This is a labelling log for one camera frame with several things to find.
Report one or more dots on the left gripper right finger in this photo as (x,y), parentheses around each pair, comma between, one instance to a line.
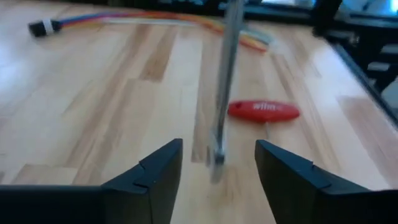
(311,202)

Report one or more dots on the silver combination wrench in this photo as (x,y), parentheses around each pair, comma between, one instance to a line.
(225,93)

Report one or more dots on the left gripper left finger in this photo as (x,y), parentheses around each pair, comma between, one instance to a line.
(93,205)

